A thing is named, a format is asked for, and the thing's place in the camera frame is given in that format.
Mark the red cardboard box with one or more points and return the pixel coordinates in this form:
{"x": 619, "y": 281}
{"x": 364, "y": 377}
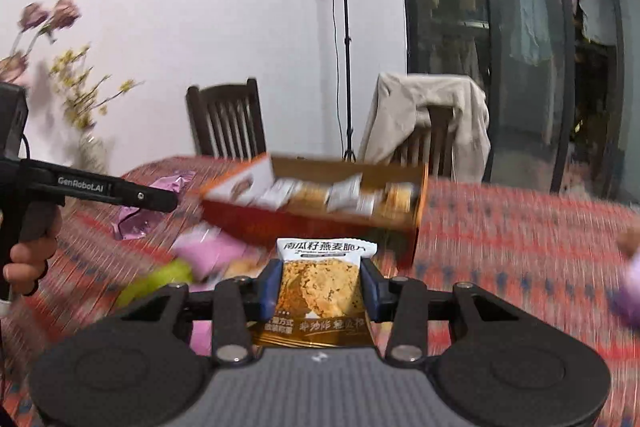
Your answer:
{"x": 300, "y": 227}

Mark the person's left hand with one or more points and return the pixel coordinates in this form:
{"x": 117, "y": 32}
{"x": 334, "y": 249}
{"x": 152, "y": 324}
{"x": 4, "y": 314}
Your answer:
{"x": 30, "y": 264}

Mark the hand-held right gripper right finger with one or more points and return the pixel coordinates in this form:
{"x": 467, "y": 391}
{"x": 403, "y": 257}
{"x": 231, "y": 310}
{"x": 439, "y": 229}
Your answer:
{"x": 372, "y": 294}

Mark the small speckled vase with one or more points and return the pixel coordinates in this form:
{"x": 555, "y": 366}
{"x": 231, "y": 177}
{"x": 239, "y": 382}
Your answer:
{"x": 94, "y": 154}

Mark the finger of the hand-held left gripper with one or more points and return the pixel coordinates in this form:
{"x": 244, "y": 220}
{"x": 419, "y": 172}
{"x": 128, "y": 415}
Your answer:
{"x": 152, "y": 198}

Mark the dark wooden chair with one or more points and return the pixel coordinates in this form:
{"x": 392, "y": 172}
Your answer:
{"x": 227, "y": 122}

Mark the purple tissue pack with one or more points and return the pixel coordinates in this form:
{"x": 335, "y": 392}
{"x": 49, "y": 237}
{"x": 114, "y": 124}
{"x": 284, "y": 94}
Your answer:
{"x": 630, "y": 292}

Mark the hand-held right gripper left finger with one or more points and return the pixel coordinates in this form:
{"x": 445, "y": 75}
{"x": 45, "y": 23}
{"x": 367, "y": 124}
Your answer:
{"x": 270, "y": 292}

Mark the yellow flower branches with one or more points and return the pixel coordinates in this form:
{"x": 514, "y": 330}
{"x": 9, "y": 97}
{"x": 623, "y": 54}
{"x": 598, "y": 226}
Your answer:
{"x": 80, "y": 97}

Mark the dried pink flowers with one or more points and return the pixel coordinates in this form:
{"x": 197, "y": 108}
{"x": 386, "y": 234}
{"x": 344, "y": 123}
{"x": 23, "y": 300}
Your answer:
{"x": 62, "y": 12}

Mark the purple snack packet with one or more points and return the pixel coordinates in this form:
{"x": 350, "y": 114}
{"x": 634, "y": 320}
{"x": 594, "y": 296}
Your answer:
{"x": 215, "y": 252}

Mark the wooden chair with jacket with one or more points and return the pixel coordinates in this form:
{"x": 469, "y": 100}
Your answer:
{"x": 435, "y": 142}

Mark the green snack packet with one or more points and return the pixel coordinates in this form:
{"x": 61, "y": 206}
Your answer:
{"x": 160, "y": 279}

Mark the hanging light clothes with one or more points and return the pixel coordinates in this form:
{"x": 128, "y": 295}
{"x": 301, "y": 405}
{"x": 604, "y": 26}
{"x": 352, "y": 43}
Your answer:
{"x": 532, "y": 17}

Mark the shiny pink snack packet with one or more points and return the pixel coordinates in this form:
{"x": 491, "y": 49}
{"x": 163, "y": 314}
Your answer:
{"x": 145, "y": 222}

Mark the white gold oat crisp packet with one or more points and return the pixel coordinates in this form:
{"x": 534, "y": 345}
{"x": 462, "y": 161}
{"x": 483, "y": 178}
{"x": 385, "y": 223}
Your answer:
{"x": 320, "y": 287}

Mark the beige jacket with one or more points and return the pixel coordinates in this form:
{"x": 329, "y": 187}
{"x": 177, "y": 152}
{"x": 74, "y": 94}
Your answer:
{"x": 400, "y": 107}

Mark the black sliding glass door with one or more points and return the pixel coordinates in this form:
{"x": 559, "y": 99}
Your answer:
{"x": 525, "y": 107}

